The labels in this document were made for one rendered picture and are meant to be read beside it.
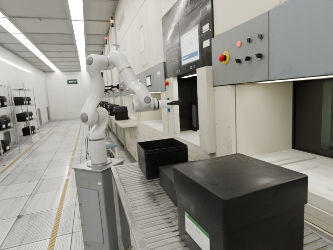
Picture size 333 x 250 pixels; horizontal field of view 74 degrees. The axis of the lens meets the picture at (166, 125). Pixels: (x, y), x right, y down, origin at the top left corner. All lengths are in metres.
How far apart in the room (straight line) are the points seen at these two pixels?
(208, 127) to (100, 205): 0.95
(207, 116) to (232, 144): 0.23
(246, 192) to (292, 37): 0.61
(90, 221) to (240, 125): 1.28
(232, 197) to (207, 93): 0.90
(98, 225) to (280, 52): 1.58
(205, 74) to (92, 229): 1.38
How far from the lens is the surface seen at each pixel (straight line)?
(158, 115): 3.58
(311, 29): 0.93
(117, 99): 6.45
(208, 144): 1.41
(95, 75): 1.63
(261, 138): 1.41
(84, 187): 1.79
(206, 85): 1.37
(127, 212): 1.05
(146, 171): 1.35
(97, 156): 1.73
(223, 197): 0.55
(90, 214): 1.85
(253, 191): 0.59
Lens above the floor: 1.25
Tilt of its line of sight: 8 degrees down
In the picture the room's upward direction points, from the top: 4 degrees counter-clockwise
